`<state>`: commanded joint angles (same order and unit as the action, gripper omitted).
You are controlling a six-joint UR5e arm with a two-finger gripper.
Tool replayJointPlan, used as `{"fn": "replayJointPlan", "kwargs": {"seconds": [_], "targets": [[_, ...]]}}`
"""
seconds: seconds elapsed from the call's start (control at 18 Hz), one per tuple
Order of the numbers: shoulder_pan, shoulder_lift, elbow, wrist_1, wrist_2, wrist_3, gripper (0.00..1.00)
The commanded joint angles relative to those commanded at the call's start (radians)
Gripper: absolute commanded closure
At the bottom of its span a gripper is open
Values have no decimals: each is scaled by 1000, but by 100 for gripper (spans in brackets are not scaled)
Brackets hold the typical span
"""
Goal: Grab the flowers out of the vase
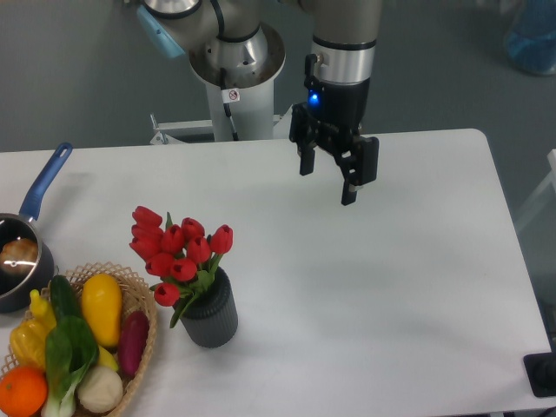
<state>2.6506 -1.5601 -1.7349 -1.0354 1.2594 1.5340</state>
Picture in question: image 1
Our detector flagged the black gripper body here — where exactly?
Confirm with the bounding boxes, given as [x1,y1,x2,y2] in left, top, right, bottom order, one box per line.
[289,77,370,153]

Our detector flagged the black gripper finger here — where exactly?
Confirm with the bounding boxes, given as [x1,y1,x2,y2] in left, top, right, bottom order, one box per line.
[297,142,316,175]
[334,135,379,206]

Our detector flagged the red tulip bouquet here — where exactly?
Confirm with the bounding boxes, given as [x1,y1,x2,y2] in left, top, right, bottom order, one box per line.
[129,206,234,328]

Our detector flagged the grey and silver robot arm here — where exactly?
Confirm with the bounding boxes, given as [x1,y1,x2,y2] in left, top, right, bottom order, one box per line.
[137,1,381,205]

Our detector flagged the dark grey ribbed vase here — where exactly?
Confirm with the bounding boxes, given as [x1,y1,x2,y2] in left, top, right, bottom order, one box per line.
[180,268,239,348]

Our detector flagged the blue translucent container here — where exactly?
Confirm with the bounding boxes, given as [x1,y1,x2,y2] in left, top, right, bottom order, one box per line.
[504,0,555,76]

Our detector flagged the woven wicker basket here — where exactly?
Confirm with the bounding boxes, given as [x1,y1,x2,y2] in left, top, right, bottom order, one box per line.
[0,261,159,417]

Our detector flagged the purple eggplant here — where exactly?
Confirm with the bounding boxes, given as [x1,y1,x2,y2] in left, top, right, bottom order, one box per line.
[117,310,149,377]

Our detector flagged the yellow squash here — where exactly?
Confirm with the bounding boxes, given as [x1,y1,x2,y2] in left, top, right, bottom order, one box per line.
[81,274,122,349]

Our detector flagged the black device at table edge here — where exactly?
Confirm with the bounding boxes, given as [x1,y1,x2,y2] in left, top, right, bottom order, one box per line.
[523,353,555,398]

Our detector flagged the green cucumber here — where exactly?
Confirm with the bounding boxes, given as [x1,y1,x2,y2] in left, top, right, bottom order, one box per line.
[49,275,83,322]

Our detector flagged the yellow banana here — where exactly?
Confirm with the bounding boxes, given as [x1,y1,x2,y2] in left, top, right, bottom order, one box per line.
[97,346,119,372]

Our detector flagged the green bok choy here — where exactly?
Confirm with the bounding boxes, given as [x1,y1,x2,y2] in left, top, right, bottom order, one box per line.
[41,315,98,416]

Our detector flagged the bread roll in pan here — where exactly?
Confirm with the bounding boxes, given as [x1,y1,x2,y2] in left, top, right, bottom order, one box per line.
[1,238,38,276]

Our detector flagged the beige garlic bulb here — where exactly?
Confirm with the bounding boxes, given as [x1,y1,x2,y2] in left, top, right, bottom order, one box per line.
[77,366,123,414]

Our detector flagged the yellow bell pepper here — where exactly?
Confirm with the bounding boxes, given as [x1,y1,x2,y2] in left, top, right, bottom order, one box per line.
[10,319,48,371]

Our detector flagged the orange fruit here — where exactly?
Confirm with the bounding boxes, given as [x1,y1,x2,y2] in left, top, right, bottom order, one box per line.
[1,367,48,417]

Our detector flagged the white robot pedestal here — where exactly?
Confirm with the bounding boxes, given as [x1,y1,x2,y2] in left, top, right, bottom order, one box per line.
[149,21,293,147]

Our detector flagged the black cable on pedestal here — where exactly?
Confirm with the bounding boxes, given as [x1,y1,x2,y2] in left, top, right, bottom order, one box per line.
[219,68,240,142]

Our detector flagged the white furniture frame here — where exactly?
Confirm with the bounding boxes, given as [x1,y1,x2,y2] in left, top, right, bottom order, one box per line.
[513,149,555,235]

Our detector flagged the blue handled saucepan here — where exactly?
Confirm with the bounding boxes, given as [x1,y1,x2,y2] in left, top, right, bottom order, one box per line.
[1,142,73,314]

